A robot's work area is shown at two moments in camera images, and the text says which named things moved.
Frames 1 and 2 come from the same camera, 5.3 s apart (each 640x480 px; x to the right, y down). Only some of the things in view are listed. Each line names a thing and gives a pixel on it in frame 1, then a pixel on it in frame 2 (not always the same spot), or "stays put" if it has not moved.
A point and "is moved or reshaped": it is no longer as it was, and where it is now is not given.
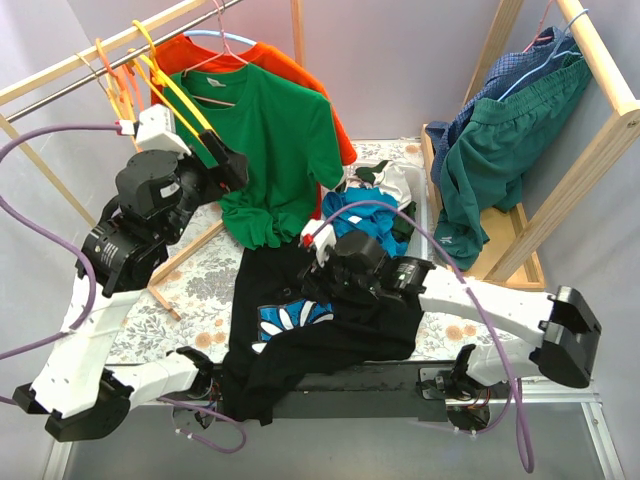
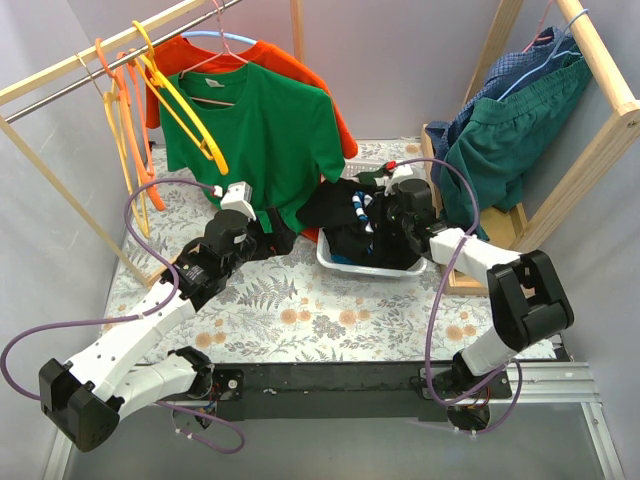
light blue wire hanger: [555, 53] stays put
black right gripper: [318, 281] → [382, 220]
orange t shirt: [317, 201] → [175, 55]
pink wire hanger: [537, 37] stays put
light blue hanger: [218, 33] stays put
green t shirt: [287, 138] stays put
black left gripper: [220, 163] → [279, 232]
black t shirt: [284, 333] → [329, 204]
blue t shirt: [369, 220] is moved or reshaped
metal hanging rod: [114, 65] stays put
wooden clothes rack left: [298, 54] stays put
